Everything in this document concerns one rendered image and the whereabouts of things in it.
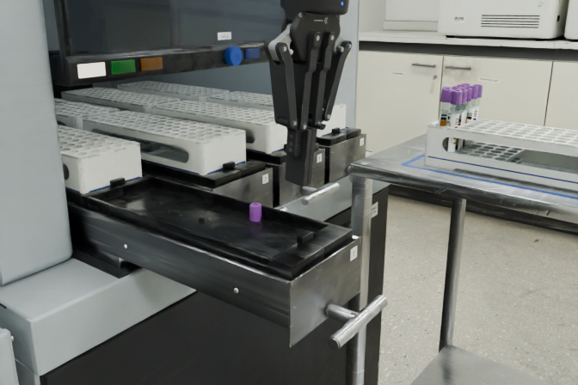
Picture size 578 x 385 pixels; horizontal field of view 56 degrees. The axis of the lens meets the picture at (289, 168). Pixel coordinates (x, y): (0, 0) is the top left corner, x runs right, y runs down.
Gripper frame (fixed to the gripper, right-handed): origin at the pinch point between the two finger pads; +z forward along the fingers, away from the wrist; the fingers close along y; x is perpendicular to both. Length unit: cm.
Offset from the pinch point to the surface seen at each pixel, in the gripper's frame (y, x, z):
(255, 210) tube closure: 4.4, -2.4, 6.9
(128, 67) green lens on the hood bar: 9.5, -21.6, -7.5
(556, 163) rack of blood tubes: -36.6, 18.9, 2.7
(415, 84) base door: -213, -101, 26
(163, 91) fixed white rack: -27, -65, 7
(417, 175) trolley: -20.4, 5.3, 5.3
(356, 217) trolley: -20.0, -3.8, 15.0
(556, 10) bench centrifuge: -221, -42, -17
